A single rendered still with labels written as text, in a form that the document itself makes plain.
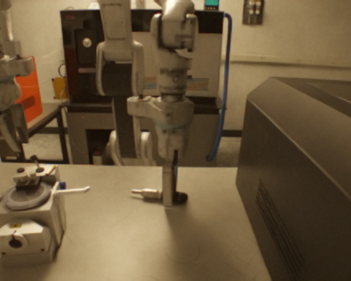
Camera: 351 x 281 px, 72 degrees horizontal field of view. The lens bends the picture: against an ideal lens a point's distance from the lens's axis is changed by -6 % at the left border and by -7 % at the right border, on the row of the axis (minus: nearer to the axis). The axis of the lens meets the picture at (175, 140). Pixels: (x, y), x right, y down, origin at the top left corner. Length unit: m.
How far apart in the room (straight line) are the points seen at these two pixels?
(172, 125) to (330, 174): 0.31
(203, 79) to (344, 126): 1.74
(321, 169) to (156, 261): 0.33
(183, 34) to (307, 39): 3.07
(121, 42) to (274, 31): 2.40
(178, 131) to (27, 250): 0.35
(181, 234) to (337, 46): 3.38
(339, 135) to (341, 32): 3.39
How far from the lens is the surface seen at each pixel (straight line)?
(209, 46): 2.01
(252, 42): 3.26
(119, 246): 0.54
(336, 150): 0.34
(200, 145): 2.12
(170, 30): 0.49
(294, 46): 3.45
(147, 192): 0.64
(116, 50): 1.23
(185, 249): 0.53
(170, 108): 0.51
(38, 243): 0.51
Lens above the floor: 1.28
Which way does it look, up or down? 23 degrees down
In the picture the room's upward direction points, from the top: 1 degrees clockwise
